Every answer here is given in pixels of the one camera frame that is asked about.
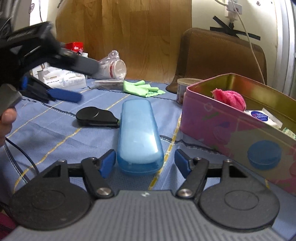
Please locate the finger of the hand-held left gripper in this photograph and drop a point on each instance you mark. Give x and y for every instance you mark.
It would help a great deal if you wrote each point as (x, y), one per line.
(64, 95)
(85, 66)

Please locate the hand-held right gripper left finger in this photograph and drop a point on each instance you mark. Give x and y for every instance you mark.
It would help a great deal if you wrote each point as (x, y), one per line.
(107, 163)

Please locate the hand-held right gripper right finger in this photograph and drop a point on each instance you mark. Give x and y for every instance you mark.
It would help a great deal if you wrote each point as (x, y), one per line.
(182, 162)

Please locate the blue plastic case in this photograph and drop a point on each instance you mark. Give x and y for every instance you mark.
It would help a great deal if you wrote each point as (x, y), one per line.
(138, 129)

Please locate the pink tin box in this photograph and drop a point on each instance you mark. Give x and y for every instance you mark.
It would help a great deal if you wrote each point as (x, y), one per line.
(219, 134)

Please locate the pink crocheted toy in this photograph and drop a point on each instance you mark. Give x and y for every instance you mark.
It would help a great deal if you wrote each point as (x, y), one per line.
(229, 97)

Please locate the white tissue pack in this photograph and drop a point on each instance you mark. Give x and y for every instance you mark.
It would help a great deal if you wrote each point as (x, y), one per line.
(259, 115)

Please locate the green patterned tissue pack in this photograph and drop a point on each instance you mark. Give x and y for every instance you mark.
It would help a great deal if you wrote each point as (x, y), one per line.
(289, 133)

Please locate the person's left hand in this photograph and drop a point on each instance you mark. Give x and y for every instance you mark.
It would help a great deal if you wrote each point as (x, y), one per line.
(7, 120)

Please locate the green and white carton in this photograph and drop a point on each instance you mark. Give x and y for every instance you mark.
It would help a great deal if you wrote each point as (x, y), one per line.
(84, 55)

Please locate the white wet wipes pack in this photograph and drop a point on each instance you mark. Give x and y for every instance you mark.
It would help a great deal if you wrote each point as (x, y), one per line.
(69, 80)

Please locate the red box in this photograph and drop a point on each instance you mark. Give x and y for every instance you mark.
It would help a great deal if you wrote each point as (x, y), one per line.
(76, 46)

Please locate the bagged paper cups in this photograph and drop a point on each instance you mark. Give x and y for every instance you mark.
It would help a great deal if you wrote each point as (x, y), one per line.
(115, 69)

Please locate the black flat case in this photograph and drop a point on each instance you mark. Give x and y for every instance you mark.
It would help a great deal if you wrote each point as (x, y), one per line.
(92, 115)

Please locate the green cloth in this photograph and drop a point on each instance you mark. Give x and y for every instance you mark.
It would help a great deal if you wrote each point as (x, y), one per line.
(136, 88)

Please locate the wood-pattern board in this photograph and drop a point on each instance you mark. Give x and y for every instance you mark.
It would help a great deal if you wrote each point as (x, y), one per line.
(138, 34)

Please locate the round snack can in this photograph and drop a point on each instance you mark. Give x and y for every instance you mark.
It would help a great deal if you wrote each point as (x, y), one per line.
(183, 90)

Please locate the magenta cloth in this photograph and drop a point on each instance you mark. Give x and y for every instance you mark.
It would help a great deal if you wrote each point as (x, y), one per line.
(5, 223)

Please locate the black tape cross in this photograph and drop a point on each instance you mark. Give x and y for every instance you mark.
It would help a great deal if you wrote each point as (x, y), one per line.
(231, 30)

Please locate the white charger plug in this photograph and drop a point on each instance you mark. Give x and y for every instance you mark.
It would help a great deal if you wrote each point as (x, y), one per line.
(232, 11)

